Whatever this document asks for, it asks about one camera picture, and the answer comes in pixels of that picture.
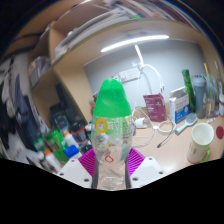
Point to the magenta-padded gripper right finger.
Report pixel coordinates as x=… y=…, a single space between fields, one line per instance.
x=136 y=161

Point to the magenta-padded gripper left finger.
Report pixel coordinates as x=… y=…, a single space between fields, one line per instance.
x=87 y=163

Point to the clear bottle with green cap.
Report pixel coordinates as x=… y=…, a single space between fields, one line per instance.
x=111 y=100

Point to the white bottle with blue cap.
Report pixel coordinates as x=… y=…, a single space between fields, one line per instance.
x=71 y=151

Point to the white bottle with orange cap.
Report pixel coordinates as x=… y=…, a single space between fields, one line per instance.
x=51 y=161
x=70 y=139

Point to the green plastic bottle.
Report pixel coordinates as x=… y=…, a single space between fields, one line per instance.
x=56 y=141

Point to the white charger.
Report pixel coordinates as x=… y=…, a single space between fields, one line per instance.
x=140 y=122

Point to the white mug with green rim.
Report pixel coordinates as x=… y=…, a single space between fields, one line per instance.
x=196 y=146

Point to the blue and white box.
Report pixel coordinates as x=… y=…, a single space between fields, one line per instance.
x=180 y=110

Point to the light blue hairbrush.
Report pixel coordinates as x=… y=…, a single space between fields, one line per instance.
x=190 y=119

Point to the flat round red coaster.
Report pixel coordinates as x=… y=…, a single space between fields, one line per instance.
x=219 y=132

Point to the grey drink tumbler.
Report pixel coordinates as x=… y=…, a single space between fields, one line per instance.
x=200 y=100

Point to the dark hanging garments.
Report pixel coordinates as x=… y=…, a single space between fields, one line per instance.
x=18 y=100

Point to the white LED light bar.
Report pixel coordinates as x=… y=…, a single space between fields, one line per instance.
x=133 y=42

